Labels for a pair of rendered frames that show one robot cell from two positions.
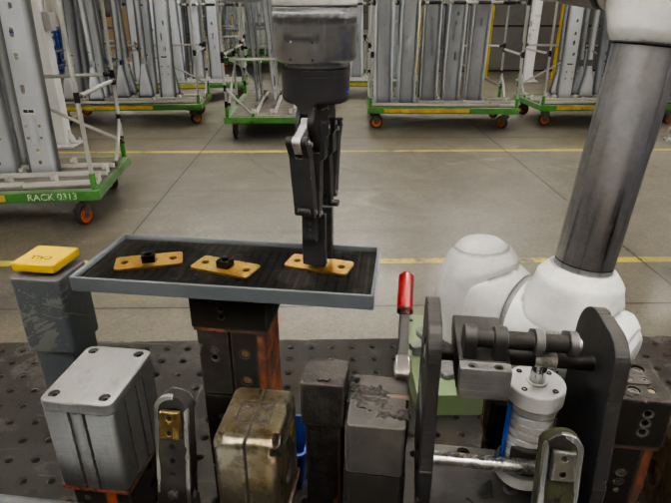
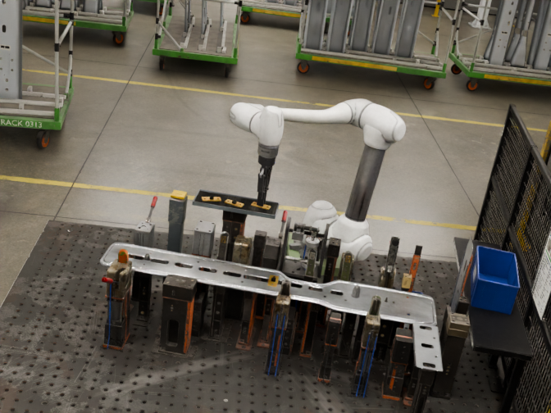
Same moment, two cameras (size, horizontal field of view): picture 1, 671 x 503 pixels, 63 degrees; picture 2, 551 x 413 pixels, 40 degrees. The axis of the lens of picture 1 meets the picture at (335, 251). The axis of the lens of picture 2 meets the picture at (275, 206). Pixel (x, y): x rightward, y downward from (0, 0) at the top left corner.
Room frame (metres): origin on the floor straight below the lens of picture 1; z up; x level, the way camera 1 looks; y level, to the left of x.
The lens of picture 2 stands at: (-2.42, 0.14, 2.62)
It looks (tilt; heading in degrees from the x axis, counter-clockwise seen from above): 25 degrees down; 357
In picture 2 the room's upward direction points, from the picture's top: 8 degrees clockwise
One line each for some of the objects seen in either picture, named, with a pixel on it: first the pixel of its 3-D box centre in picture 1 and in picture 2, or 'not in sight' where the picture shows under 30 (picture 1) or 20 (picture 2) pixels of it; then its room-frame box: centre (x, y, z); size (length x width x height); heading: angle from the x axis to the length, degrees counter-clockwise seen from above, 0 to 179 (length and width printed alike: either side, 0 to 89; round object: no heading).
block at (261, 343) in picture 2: not in sight; (269, 310); (0.28, -0.06, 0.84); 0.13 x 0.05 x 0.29; 173
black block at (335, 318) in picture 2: not in sight; (330, 348); (0.06, -0.30, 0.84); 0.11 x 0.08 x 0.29; 173
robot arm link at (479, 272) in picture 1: (479, 287); (320, 223); (1.01, -0.30, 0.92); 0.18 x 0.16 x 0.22; 44
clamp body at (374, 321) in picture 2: not in sight; (365, 354); (0.01, -0.43, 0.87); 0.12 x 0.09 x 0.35; 173
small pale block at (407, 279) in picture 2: not in sight; (398, 312); (0.32, -0.61, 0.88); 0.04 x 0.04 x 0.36; 83
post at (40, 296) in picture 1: (80, 397); (175, 240); (0.66, 0.39, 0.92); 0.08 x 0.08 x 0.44; 83
